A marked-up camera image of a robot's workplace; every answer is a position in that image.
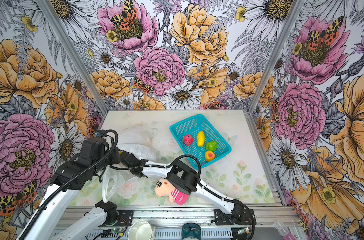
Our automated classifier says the white round bowl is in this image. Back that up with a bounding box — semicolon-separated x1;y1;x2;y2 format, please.
128;221;156;240

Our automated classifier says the green toy fruit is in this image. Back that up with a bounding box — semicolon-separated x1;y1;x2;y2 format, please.
206;141;218;152

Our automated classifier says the white plastic bag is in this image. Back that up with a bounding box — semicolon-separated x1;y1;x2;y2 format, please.
102;129;157;203

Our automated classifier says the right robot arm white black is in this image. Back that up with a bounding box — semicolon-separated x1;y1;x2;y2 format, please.
111;151;257;226

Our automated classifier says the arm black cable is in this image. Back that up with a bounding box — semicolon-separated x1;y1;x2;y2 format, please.
109;154;256;240
18;129;119;240

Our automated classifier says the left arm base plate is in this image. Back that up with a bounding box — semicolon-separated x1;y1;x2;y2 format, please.
98;210;134;227

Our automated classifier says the dark green round object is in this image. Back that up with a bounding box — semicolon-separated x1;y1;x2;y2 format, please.
182;223;202;240

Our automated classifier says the aluminium frame rail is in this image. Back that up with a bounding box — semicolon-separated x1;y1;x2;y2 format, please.
49;205;306;240

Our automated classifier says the pink plush doll toy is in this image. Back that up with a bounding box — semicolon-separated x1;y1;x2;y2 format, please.
155;179;189;206

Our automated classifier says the pink toy fruit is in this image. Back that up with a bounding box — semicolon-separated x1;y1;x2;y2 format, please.
183;135;194;146

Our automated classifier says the yellow toy fruit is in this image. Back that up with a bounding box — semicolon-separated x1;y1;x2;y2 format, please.
197;131;205;148

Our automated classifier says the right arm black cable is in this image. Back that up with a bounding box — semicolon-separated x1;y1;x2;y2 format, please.
109;154;256;240

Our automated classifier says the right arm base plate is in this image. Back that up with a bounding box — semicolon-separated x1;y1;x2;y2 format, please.
211;209;257;226

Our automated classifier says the yellow red peach toy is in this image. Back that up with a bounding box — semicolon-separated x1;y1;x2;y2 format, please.
205;151;216;162

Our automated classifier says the teal plastic basket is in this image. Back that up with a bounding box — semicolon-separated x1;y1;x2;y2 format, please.
170;114;232;168

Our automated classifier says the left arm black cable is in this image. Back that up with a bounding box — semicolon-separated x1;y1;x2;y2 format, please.
18;129;119;240

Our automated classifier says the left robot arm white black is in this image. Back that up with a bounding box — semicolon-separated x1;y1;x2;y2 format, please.
17;130;119;240

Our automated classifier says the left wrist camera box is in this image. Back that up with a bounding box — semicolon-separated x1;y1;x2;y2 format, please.
95;130;106;138

